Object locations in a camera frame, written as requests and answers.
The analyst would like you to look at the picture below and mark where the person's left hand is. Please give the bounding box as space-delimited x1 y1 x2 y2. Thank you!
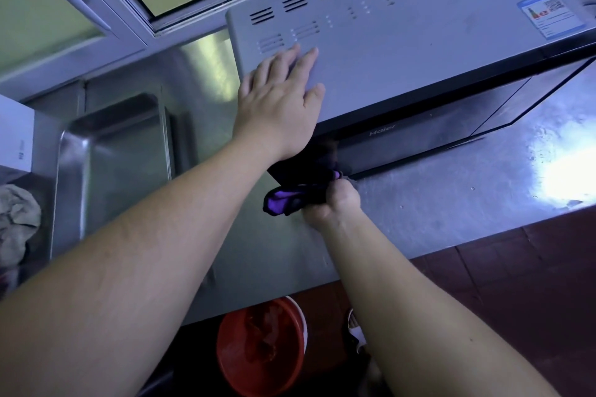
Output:
231 43 327 163

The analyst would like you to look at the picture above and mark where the person's right hand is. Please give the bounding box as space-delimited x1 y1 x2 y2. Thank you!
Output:
302 177 363 231

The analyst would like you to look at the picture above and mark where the grey purple cloth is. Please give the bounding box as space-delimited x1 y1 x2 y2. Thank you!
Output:
263 140 345 218

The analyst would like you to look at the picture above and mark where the silver microwave black door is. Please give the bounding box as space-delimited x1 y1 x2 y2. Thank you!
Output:
225 0 596 181

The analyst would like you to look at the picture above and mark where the red plastic bucket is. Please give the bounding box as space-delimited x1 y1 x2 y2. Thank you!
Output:
215 295 309 397

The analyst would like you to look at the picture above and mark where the person's left forearm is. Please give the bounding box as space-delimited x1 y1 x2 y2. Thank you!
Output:
0 138 280 397

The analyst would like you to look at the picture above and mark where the person's right forearm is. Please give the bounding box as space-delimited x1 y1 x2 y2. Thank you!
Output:
316 210 559 397

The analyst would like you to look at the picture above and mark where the person's right white slipper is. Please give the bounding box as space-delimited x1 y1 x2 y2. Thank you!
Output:
346 308 369 355

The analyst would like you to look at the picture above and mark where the stainless steel tray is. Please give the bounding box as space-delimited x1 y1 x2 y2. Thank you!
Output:
48 93 177 261

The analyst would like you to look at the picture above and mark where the white box blue print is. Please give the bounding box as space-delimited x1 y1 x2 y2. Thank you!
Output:
0 94 36 174

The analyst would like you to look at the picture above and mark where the beige crumpled rag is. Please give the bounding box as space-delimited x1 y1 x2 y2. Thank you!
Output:
0 184 43 267

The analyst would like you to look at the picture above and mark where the white window frame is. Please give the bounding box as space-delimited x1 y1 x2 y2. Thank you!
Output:
0 0 382 102

